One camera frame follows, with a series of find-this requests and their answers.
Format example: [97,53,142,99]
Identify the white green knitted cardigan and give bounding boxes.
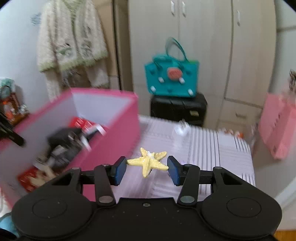
[36,0,110,98]

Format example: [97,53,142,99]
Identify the teal handbag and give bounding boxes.
[144,37,200,98]

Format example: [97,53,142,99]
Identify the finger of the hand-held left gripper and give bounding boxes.
[0,111,25,147]

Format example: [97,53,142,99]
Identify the pink cardboard box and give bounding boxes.
[0,88,140,208]

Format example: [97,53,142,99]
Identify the white charger plug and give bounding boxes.
[174,119,190,138]

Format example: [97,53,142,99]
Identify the beige wardrobe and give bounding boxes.
[113,0,278,130]

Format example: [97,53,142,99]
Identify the black hard suitcase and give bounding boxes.
[150,91,208,127]

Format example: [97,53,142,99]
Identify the orange brown blurred clutter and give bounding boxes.
[0,77,30,127]

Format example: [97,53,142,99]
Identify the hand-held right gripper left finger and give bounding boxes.
[51,156,127,207]

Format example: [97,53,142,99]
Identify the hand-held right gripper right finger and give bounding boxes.
[167,156,251,206]

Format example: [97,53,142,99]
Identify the striped white bedsheet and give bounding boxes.
[117,115,256,200]

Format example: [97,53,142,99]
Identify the yellow starfish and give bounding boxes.
[127,147,169,178]

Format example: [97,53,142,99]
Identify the red glasses-print paper bag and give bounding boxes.
[17,116,109,193]

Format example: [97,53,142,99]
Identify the pink paper bag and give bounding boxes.
[257,92,296,161]

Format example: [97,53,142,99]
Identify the small orange white object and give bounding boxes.
[222,128,244,140]

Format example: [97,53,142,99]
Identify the blue knitted cloth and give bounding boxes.
[0,214,15,233]

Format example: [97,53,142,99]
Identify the black device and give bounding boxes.
[47,127,91,168]

